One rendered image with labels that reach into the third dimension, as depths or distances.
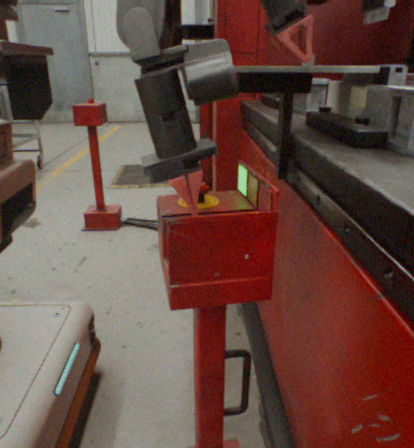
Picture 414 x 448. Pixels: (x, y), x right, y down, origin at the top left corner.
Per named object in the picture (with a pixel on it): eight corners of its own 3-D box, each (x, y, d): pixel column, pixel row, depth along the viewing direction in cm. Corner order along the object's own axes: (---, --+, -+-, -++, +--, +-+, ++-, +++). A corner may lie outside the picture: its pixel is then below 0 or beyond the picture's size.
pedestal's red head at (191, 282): (159, 253, 75) (154, 163, 68) (238, 246, 78) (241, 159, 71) (169, 312, 57) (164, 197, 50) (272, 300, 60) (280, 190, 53)
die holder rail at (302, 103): (271, 101, 154) (273, 75, 150) (286, 101, 154) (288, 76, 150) (305, 114, 108) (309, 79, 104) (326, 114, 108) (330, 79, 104)
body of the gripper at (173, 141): (220, 158, 51) (207, 102, 48) (146, 180, 50) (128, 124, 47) (210, 149, 57) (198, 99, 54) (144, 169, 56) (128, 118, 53)
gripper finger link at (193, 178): (215, 219, 54) (198, 155, 50) (166, 234, 53) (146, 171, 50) (205, 203, 60) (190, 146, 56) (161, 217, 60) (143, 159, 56)
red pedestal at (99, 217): (88, 220, 272) (73, 97, 239) (123, 219, 273) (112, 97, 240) (80, 231, 253) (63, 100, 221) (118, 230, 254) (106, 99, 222)
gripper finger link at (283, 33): (316, 54, 77) (297, 8, 74) (328, 52, 71) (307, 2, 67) (286, 71, 78) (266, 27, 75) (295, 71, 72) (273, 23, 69)
